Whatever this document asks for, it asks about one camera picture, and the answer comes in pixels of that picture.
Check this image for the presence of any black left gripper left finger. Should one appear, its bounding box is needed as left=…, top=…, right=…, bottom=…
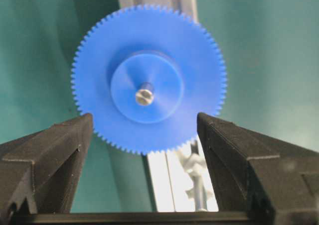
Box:
left=0, top=113, right=93, bottom=225

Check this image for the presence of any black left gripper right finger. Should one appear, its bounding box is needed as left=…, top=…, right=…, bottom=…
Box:
left=197, top=112, right=319, bottom=225

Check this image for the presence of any large blue gear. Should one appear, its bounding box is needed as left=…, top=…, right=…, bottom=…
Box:
left=71, top=4, right=227, bottom=155

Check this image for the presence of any upper steel shaft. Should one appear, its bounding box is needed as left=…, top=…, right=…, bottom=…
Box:
left=135, top=82, right=155, bottom=106

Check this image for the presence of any clear bracket below lower shaft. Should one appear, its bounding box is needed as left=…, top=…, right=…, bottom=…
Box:
left=185, top=176, right=213, bottom=211

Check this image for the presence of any aluminium extrusion rail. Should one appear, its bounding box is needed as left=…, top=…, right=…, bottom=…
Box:
left=116, top=0, right=220, bottom=213

